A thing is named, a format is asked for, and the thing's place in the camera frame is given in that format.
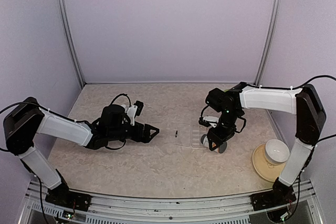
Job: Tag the front aluminium rail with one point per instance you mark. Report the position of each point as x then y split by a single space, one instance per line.
225 209

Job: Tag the clear plastic pill organizer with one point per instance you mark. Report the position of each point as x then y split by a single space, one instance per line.
189 135

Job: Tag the right aluminium frame post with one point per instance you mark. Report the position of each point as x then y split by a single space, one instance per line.
268 41

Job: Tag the beige plate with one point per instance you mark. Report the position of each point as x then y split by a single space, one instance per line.
266 170

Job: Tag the left aluminium frame post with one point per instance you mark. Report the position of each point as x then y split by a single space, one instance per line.
70 43

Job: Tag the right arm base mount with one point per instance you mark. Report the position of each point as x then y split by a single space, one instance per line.
280 194

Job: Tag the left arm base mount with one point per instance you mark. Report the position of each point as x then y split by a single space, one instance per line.
64 197

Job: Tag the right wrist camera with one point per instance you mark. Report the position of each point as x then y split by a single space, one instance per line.
208 121

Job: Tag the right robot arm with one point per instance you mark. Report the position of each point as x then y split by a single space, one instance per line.
297 108

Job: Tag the white bowl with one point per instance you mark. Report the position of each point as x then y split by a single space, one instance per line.
276 152

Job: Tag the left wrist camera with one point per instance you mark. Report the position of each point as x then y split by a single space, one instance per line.
133 111

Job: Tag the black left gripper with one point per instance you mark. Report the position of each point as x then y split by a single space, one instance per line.
138 138

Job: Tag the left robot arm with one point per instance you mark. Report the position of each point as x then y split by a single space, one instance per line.
29 118

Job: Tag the aluminium frame post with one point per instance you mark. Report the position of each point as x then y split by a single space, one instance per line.
268 41
70 43

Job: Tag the orange grey-capped pill bottle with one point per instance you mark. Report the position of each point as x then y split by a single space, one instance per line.
213 146

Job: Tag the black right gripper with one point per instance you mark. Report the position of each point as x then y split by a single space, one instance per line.
219 137

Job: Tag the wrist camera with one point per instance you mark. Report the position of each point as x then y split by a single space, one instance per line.
133 111
208 121

